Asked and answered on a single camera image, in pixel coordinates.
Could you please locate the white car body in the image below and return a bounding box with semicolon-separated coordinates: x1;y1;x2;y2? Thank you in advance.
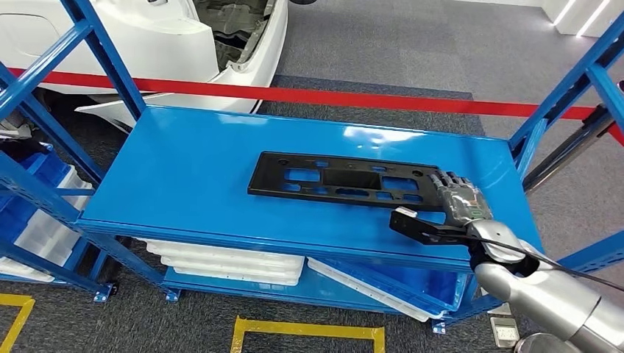
0;0;288;129

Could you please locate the long black plastic part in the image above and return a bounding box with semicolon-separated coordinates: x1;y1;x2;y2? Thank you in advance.
247;151;447;213

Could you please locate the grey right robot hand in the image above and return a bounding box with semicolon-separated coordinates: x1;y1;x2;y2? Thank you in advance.
428;169;494;229

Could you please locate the yellow floor tape square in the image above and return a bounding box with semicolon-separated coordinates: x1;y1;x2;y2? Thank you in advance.
230;315;386;353
0;293;36;353

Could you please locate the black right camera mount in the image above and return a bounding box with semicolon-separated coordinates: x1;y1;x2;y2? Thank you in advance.
389;210;472;247

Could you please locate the blue plastic crate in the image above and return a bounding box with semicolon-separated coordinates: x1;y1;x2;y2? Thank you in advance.
308;257;469;315
0;151;71;242

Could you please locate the red barrier belt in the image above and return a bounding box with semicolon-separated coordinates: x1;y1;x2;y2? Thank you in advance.
7;67;598;121
606;121;624;147

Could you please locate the blue metal shelf rack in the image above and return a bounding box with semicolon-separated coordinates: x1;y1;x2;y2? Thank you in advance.
0;0;624;336
0;141;118;304

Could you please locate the chrome barrier stanchion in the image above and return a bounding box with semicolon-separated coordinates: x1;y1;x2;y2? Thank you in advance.
514;332;581;353
522;80;624;193

